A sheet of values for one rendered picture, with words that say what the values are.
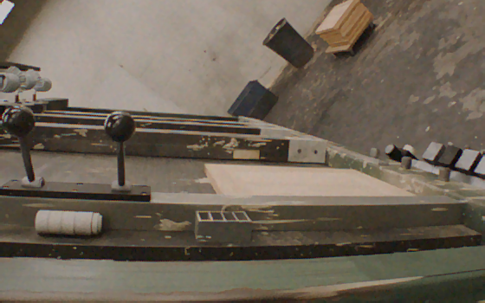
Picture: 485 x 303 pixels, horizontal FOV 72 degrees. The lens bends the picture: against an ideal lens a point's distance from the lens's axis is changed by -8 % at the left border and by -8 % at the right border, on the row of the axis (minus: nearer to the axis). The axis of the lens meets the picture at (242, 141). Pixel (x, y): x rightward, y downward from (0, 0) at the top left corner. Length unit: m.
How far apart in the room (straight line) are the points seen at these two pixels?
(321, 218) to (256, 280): 0.28
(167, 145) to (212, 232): 0.60
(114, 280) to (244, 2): 6.19
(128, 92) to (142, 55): 1.50
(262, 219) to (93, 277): 0.30
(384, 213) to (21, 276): 0.50
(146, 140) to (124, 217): 0.56
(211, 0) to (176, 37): 0.86
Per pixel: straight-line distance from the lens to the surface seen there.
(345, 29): 4.11
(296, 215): 0.54
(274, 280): 0.29
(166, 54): 6.13
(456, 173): 1.01
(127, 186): 0.51
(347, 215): 0.58
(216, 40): 6.20
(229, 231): 0.47
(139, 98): 4.74
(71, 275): 0.29
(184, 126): 1.37
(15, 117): 0.46
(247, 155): 1.08
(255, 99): 5.23
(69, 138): 1.07
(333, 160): 1.13
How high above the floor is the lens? 1.42
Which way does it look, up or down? 15 degrees down
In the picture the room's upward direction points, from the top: 53 degrees counter-clockwise
